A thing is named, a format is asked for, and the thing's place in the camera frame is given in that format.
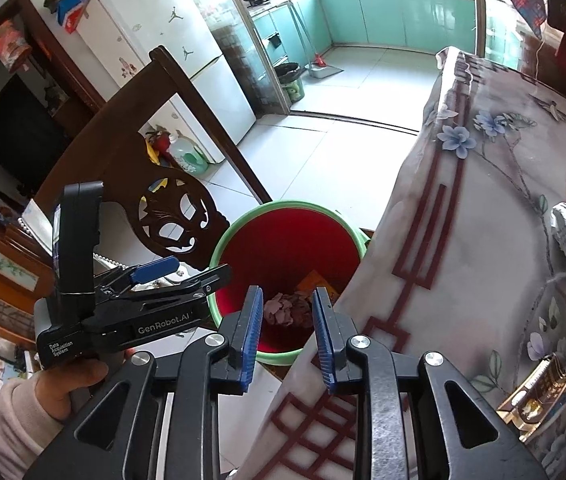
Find red mop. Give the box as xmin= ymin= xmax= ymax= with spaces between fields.
xmin=280 ymin=0 xmax=331 ymax=68

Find crumpled pink paper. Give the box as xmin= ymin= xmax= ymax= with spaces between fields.
xmin=264 ymin=292 xmax=314 ymax=330

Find blue and red carton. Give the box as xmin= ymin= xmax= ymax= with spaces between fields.
xmin=55 ymin=0 xmax=91 ymax=36

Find green plastic jug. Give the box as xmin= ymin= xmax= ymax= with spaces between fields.
xmin=165 ymin=135 xmax=210 ymax=177

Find white refrigerator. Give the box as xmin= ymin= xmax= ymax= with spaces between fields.
xmin=75 ymin=0 xmax=259 ymax=163

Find glass kitchen partition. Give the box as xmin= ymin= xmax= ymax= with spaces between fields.
xmin=210 ymin=0 xmax=291 ymax=116

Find red bucket with green rim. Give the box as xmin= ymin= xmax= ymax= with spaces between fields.
xmin=207 ymin=201 xmax=371 ymax=367

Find green bin with black bag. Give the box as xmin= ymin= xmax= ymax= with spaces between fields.
xmin=274 ymin=62 xmax=306 ymax=102

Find person's left hand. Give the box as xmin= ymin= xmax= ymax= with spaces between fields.
xmin=38 ymin=359 xmax=108 ymax=421

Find grey dustpan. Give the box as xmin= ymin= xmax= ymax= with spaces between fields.
xmin=305 ymin=62 xmax=344 ymax=80

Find red and yellow toy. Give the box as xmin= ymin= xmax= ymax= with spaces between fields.
xmin=143 ymin=130 xmax=174 ymax=166

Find teal kitchen cabinets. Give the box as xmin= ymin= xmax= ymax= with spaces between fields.
xmin=250 ymin=0 xmax=479 ymax=68

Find red orange packet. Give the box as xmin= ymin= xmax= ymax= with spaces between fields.
xmin=0 ymin=20 xmax=34 ymax=73

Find carved dark wooden chair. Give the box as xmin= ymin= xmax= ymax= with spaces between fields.
xmin=33 ymin=45 xmax=274 ymax=271

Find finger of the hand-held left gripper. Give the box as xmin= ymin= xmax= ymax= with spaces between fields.
xmin=95 ymin=256 xmax=180 ymax=295
xmin=105 ymin=264 xmax=234 ymax=317

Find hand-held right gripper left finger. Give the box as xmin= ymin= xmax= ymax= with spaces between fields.
xmin=23 ymin=285 xmax=266 ymax=480

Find person's left forearm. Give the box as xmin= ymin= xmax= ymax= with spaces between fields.
xmin=0 ymin=375 xmax=66 ymax=480

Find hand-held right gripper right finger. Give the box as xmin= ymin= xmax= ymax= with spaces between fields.
xmin=311 ymin=287 xmax=549 ymax=480

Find black television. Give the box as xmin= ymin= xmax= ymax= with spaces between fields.
xmin=0 ymin=77 xmax=71 ymax=201

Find gold box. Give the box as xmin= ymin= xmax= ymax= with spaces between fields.
xmin=496 ymin=352 xmax=566 ymax=443

